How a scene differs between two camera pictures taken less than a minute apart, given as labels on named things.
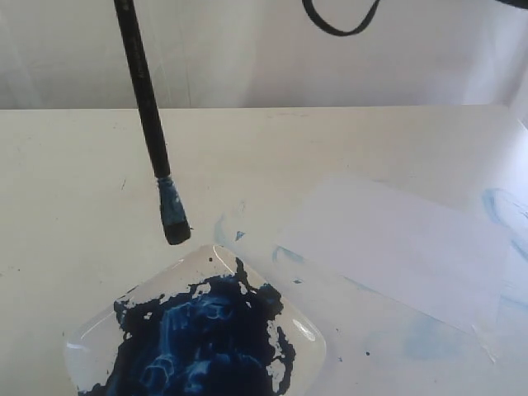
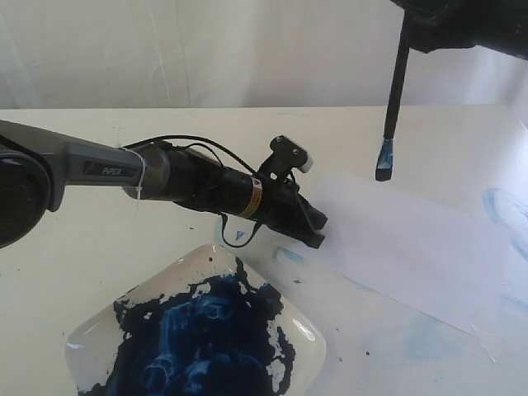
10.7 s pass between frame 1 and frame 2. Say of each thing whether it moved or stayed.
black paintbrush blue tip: moved
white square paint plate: stayed
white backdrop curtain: stayed
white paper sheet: stayed
